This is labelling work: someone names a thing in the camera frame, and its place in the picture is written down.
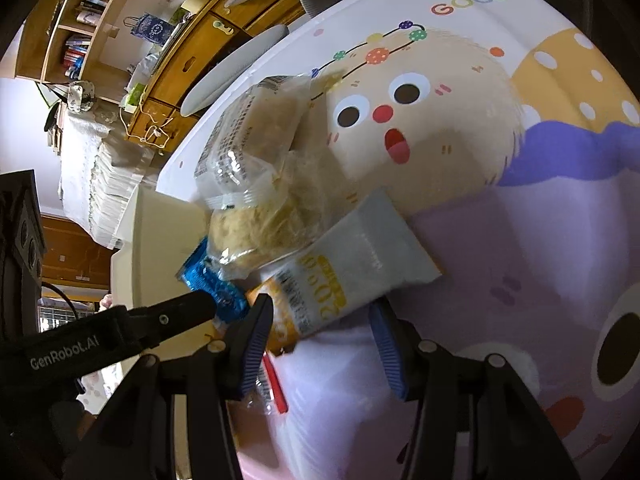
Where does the green tissue box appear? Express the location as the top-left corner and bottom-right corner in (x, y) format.
(122, 85), (148, 111)

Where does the blue gift bag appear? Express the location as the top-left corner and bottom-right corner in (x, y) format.
(124, 12), (173, 46)

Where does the white lace cloth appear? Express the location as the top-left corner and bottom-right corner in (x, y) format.
(57, 105), (168, 251)

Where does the wooden desk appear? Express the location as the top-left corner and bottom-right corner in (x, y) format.
(125, 0), (306, 143)

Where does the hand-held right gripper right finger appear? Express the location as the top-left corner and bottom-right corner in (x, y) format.
(367, 305), (583, 480)

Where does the white cable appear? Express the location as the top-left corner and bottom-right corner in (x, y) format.
(120, 105), (176, 153)

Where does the white plastic bag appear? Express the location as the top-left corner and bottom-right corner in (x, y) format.
(135, 50), (166, 78)

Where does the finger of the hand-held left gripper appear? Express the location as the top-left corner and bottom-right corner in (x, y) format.
(122, 292), (216, 348)

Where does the clear labelled bread packet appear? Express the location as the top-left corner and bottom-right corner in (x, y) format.
(194, 74), (346, 211)

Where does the blue white snack packet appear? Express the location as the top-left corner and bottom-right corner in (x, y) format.
(176, 237), (251, 323)

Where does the white plastic bin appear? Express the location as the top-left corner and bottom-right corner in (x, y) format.
(111, 185), (213, 321)

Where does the pale round bread packet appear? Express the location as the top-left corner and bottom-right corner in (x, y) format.
(206, 155), (361, 282)

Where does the grey office chair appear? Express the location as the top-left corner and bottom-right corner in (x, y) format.
(180, 0), (363, 117)

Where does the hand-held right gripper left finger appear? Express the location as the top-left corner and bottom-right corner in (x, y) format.
(60, 294), (276, 480)

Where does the white orange snack packet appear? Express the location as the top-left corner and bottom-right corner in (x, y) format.
(250, 187), (443, 356)

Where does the brown wooden cabinet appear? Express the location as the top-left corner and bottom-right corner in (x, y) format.
(40, 212), (118, 303)

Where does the cartoon printed cloth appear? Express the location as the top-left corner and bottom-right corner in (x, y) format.
(155, 0), (640, 480)

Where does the patterned cloth bag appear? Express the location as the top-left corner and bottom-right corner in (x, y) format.
(65, 80), (97, 111)

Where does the row of books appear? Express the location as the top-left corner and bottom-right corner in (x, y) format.
(60, 35), (93, 78)

